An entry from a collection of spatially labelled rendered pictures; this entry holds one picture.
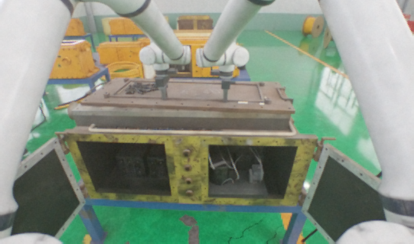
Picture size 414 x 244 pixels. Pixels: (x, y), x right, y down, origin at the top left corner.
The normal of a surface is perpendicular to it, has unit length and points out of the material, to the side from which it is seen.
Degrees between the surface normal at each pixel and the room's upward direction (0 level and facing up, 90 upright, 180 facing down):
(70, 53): 90
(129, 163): 90
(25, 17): 58
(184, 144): 90
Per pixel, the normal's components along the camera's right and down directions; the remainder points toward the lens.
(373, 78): -0.89, 0.09
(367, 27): -0.71, 0.00
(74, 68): -0.01, 0.48
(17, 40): 0.60, -0.18
